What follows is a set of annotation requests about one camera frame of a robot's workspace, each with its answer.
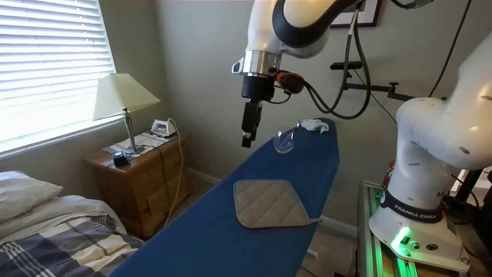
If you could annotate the black camera on stand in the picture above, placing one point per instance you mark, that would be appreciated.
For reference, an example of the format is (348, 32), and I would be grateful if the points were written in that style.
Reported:
(369, 86)

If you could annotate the white window blinds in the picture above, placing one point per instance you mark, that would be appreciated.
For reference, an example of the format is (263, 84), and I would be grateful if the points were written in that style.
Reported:
(51, 61)

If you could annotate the black alarm clock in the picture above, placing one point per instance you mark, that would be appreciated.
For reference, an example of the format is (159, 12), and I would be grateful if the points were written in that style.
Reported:
(120, 158)

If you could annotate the white clothes iron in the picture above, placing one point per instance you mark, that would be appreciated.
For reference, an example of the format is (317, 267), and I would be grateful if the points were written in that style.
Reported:
(163, 127)

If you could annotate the white bed sheet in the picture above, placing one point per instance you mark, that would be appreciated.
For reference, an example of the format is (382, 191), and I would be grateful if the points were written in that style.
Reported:
(66, 207)

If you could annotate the blue ironing board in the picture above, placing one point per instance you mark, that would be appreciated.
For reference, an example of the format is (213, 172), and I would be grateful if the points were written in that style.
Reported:
(216, 231)

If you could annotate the aluminium frame robot table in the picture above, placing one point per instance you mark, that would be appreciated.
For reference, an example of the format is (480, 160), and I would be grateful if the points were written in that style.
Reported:
(371, 240)

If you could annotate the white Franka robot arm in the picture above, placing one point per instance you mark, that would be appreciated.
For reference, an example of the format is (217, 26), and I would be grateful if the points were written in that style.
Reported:
(440, 127)

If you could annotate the dark framed wall picture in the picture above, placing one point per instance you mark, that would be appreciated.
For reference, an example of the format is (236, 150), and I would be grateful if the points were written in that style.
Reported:
(359, 17)

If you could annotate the white pillow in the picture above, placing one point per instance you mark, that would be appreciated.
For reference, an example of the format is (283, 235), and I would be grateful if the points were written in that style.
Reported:
(20, 192)

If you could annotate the white folded towel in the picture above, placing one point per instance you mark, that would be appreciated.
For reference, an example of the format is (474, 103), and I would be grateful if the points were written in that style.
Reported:
(314, 124)

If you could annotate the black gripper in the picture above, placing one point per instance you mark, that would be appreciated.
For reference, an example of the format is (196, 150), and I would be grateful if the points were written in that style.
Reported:
(256, 87)

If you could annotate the wooden nightstand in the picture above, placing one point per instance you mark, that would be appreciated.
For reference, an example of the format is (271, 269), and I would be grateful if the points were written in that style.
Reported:
(139, 189)

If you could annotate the white papers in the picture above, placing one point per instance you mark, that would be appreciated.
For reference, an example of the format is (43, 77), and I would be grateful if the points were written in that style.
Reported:
(146, 140)

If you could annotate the table lamp cream shade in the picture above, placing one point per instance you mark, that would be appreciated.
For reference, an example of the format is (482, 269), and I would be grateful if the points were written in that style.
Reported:
(123, 92)

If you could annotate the clear glass cup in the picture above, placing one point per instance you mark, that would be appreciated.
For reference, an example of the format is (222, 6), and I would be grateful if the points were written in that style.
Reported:
(283, 143)

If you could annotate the grey quilted pot holder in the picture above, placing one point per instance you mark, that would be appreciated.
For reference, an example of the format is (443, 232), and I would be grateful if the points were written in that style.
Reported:
(269, 201)

